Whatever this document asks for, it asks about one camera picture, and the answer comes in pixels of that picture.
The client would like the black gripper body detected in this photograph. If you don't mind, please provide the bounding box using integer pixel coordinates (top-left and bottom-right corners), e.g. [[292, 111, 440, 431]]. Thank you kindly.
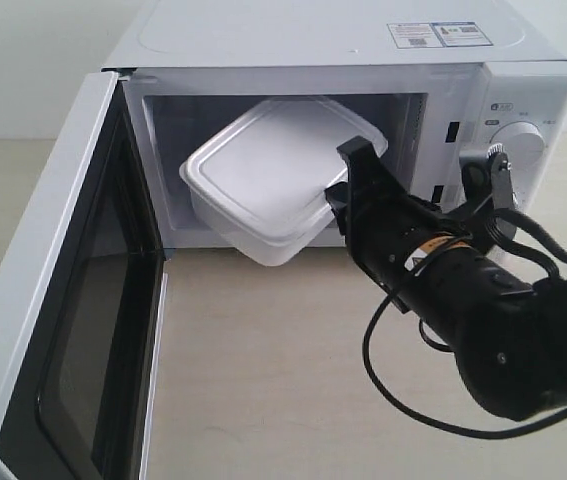
[[337, 195, 468, 315]]

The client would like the white lidded plastic container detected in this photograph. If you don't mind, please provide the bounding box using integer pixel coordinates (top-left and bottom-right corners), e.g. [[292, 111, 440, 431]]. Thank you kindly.
[[179, 96, 389, 267]]

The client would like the white microwave door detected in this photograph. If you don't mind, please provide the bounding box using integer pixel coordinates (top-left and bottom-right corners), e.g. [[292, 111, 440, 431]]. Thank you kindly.
[[0, 71, 167, 479]]

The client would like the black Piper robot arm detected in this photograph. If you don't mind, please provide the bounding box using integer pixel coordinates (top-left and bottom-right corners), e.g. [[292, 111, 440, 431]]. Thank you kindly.
[[325, 136, 567, 421]]

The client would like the white Midea microwave oven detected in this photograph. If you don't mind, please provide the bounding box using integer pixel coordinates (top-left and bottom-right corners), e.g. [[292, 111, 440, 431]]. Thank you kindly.
[[104, 1, 567, 266]]

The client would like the white upper power knob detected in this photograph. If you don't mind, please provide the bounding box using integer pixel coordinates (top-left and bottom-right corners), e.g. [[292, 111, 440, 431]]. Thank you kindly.
[[491, 121, 546, 170]]

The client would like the blue white label sticker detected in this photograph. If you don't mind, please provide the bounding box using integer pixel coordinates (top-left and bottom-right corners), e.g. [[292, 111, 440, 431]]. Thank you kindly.
[[387, 22, 493, 49]]

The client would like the black camera cable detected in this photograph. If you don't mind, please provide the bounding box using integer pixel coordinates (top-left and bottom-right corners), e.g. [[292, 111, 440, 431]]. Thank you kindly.
[[361, 204, 567, 441]]

